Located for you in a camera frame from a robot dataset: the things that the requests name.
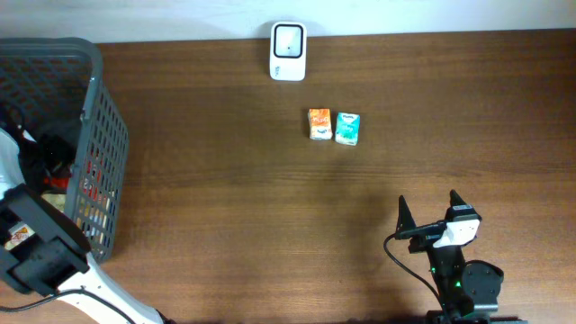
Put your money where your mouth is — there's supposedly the teal tissue pack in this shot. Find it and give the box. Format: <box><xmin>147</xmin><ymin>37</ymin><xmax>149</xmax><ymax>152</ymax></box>
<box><xmin>335</xmin><ymin>112</ymin><xmax>360</xmax><ymax>146</ymax></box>

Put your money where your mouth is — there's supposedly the orange tissue pack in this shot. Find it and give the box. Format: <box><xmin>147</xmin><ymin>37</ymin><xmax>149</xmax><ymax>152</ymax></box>
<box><xmin>308</xmin><ymin>109</ymin><xmax>333</xmax><ymax>140</ymax></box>

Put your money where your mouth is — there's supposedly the red snack bag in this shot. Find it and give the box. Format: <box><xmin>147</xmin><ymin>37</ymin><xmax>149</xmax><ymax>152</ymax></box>
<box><xmin>42</xmin><ymin>175</ymin><xmax>71</xmax><ymax>192</ymax></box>

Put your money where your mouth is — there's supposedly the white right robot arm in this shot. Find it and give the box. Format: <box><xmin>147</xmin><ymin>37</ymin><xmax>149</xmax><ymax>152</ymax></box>
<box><xmin>383</xmin><ymin>190</ymin><xmax>523</xmax><ymax>324</ymax></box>

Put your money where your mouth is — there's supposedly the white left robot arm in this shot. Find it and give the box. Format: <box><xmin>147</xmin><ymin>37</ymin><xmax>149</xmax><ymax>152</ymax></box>
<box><xmin>1</xmin><ymin>130</ymin><xmax>171</xmax><ymax>323</ymax></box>

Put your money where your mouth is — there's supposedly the grey plastic basket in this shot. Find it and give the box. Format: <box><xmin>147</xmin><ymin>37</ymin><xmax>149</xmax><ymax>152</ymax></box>
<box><xmin>1</xmin><ymin>38</ymin><xmax>130</xmax><ymax>263</ymax></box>

